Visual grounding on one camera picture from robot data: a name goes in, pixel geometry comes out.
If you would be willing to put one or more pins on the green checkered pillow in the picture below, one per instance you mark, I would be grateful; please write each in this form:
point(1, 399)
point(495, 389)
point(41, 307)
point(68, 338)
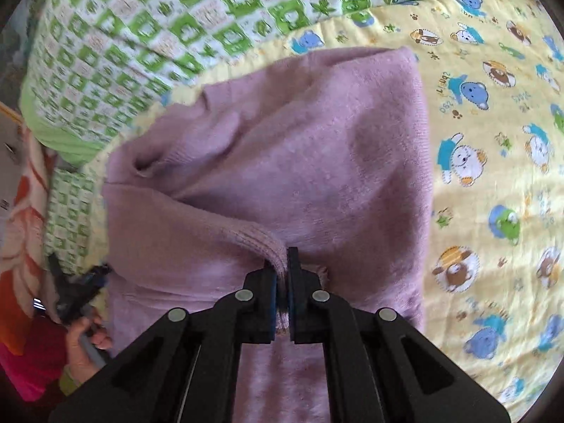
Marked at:
point(72, 216)

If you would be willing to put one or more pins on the person's left hand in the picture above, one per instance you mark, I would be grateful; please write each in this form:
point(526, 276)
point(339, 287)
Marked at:
point(83, 359)

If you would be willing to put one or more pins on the purple knit sweater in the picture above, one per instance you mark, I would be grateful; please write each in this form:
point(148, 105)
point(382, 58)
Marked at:
point(286, 163)

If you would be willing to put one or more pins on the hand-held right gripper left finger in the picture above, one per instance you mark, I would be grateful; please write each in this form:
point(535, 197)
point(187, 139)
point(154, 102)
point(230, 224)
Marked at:
point(269, 302)

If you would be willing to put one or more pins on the green checkered quilt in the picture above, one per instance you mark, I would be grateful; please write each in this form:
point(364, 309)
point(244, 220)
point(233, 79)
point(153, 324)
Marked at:
point(132, 39)

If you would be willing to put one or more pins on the red pink cloth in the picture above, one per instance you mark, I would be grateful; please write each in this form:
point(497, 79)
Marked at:
point(31, 357)

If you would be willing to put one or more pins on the orange floral blanket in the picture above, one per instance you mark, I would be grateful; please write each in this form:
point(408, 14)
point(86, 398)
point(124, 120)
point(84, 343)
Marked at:
point(22, 238)

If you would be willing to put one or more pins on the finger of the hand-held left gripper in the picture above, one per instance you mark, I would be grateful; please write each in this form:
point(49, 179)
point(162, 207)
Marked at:
point(96, 278)

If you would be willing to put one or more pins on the yellow bear print bedsheet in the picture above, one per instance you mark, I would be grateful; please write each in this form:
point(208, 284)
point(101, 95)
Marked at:
point(484, 211)

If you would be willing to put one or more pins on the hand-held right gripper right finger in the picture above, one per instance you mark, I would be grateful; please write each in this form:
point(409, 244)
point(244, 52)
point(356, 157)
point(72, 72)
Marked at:
point(296, 304)

